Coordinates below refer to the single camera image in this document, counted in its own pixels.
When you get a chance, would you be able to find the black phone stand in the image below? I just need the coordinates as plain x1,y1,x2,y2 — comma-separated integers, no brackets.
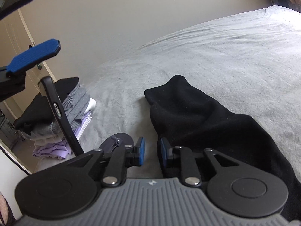
100,133,135,154

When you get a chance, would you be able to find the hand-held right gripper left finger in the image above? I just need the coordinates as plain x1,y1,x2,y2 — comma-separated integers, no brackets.
67,137,145,187

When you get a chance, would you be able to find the beige wardrobe door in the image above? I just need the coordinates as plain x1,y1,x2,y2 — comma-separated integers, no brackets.
0,0,58,120

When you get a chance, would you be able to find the beige sweatshirt with black sleeves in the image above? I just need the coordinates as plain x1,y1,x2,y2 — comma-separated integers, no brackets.
144,75,301,222

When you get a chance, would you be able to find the stack of folded clothes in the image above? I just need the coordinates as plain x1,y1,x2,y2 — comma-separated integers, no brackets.
14,76,97,160

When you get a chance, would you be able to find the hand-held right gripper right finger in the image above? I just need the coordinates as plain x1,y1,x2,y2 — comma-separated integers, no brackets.
157,138,240,187

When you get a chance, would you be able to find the grey bed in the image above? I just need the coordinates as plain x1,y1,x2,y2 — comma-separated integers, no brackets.
35,5,301,217

